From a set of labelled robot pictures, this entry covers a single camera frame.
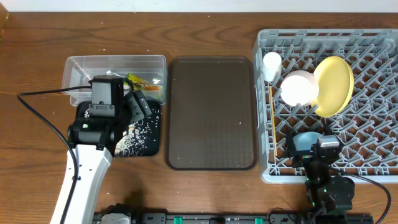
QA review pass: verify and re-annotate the clear plastic bin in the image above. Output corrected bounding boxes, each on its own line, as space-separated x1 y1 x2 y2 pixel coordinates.
62 55 167 105

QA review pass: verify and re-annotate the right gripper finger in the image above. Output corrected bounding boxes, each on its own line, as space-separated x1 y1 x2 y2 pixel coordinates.
323 119 344 149
284 129 296 157

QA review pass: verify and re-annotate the green snack wrapper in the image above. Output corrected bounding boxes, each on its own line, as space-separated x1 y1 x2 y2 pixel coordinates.
126 73 162 91

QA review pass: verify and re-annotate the spilled rice pile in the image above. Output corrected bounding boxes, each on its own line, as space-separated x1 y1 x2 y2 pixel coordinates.
69 110 149 162

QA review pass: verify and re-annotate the white cup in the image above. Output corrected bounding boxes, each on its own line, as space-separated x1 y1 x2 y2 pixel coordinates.
262 52 282 82

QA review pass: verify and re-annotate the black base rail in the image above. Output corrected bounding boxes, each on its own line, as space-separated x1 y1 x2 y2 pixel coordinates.
93 212 374 224

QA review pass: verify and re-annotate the wooden chopstick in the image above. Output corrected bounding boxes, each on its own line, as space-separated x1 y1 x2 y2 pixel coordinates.
269 86 277 157

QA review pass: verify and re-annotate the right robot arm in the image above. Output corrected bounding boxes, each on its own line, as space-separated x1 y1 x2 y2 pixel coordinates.
284 127 355 223

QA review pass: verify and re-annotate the yellow plate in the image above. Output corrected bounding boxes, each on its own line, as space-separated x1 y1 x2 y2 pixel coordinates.
311 56 354 118

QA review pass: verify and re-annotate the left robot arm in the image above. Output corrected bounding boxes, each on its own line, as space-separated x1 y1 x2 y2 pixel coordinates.
51 75 151 223

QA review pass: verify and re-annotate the light blue bowl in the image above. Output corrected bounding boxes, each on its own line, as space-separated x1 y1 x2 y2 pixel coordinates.
293 131 322 151

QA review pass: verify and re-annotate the black waste tray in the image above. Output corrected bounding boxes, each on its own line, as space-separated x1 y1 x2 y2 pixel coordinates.
68 100 161 156

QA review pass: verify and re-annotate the brown serving tray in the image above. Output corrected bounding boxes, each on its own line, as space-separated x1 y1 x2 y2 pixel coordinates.
165 56 257 170

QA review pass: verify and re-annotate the grey dishwasher rack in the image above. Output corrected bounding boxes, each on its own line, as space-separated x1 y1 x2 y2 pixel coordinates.
252 29 397 184

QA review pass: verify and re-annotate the pink bowl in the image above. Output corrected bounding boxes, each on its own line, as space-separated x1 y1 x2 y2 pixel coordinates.
280 70 319 106

